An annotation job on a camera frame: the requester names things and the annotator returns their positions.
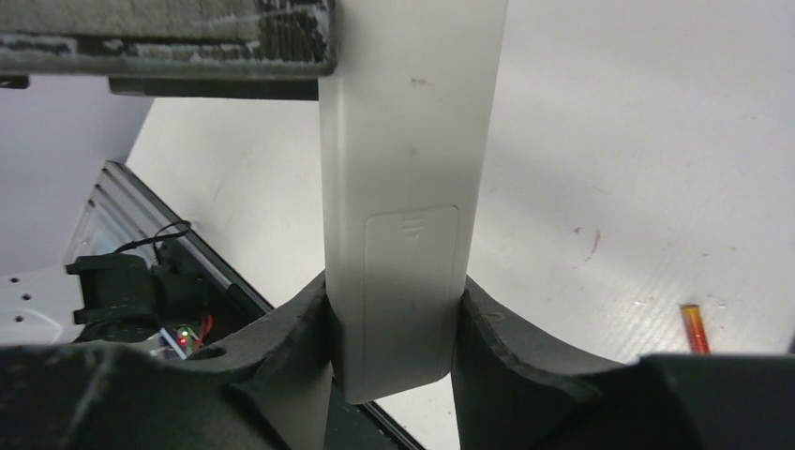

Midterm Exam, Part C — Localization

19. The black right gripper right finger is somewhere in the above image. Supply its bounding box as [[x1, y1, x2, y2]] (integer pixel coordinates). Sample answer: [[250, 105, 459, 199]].
[[452, 281, 794, 449]]

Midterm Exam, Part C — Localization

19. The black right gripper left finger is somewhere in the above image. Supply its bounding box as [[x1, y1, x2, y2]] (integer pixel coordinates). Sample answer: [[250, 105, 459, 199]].
[[1, 276, 332, 449]]

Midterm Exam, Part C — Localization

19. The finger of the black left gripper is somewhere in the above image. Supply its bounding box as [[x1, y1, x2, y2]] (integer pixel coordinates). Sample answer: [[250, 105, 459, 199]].
[[1, 0, 338, 99]]

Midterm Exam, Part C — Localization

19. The white remote control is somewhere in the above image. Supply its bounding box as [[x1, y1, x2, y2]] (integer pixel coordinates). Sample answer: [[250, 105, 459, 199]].
[[319, 1, 507, 404]]

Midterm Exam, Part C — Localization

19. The orange red AAA battery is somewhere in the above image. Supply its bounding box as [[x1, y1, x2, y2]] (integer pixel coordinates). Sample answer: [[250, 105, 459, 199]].
[[680, 304, 711, 354]]

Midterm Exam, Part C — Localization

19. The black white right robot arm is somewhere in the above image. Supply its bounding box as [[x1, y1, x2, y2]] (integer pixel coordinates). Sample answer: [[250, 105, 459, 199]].
[[1, 253, 794, 449]]

